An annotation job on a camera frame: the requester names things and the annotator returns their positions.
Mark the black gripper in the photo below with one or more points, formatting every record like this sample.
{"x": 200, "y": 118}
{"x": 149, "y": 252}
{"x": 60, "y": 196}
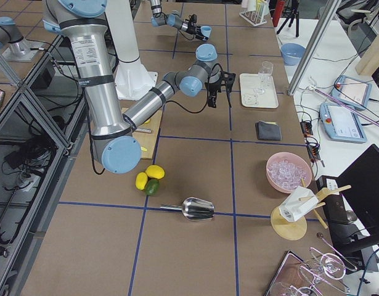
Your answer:
{"x": 191, "y": 28}
{"x": 213, "y": 87}

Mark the light blue plastic cup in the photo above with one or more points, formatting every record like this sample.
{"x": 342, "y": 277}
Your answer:
{"x": 205, "y": 31}

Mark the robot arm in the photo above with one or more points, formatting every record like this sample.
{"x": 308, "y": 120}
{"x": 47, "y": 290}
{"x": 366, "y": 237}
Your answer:
{"x": 113, "y": 120}
{"x": 173, "y": 19}

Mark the pink bowl of ice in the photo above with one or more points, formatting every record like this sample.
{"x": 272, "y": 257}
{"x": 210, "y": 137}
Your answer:
{"x": 286, "y": 171}

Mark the steel ice scoop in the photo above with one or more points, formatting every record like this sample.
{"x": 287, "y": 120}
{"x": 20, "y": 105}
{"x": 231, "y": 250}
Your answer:
{"x": 194, "y": 209}

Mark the white bear serving tray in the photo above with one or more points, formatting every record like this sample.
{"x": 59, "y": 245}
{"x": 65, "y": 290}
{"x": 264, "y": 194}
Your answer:
{"x": 257, "y": 94}

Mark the clear wine glass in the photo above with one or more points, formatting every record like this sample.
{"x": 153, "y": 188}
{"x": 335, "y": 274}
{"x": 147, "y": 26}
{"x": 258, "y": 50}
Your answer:
{"x": 264, "y": 75}

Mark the grey folded cloth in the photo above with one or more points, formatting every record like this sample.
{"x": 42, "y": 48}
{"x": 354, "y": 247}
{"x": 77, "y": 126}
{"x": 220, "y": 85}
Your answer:
{"x": 268, "y": 131}

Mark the blue plastic basin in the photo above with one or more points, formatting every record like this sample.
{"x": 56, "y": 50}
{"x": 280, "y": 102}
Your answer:
{"x": 292, "y": 53}

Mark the wooden cutting board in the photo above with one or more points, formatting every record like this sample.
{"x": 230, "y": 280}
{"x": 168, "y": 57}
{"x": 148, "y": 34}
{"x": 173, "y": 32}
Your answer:
{"x": 149, "y": 140}

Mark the steel muddler rod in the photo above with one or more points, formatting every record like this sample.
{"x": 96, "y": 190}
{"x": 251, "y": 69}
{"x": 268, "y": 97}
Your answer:
{"x": 144, "y": 130}

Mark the yellow lemon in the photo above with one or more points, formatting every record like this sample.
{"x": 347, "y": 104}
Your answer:
{"x": 155, "y": 171}
{"x": 141, "y": 181}

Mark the teach pendant near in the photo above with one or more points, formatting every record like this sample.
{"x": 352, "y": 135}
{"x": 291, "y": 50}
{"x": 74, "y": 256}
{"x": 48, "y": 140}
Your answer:
{"x": 340, "y": 124}

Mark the teach pendant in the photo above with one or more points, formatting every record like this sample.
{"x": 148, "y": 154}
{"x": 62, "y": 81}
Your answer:
{"x": 352, "y": 91}
{"x": 340, "y": 124}

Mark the teach pendant far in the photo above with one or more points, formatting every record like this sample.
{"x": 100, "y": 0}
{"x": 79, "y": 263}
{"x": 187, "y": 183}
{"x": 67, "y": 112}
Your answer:
{"x": 352, "y": 91}

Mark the white paper carton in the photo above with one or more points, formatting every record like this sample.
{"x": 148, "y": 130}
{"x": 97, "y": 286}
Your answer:
{"x": 300, "y": 202}

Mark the wooden cup stand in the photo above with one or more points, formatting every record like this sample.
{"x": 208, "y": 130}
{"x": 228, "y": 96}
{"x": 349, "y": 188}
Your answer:
{"x": 296, "y": 230}

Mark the black monitor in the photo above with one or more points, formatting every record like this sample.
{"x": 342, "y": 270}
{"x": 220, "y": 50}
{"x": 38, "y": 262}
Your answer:
{"x": 363, "y": 197}

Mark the wine glass rack tray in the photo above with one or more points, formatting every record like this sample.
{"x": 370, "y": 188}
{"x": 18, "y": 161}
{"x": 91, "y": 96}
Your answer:
{"x": 321, "y": 274}

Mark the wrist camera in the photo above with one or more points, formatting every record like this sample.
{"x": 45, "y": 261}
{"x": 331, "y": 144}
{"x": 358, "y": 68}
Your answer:
{"x": 193, "y": 18}

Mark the white wire cup rack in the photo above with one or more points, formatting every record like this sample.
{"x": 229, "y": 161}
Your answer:
{"x": 254, "y": 11}

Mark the camera tripod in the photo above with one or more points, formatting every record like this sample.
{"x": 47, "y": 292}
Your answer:
{"x": 292, "y": 15}

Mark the aluminium frame post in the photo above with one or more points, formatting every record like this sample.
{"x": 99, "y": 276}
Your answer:
{"x": 314, "y": 41}

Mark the wooden post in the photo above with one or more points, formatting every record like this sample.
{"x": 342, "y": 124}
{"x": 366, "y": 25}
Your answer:
{"x": 369, "y": 62}

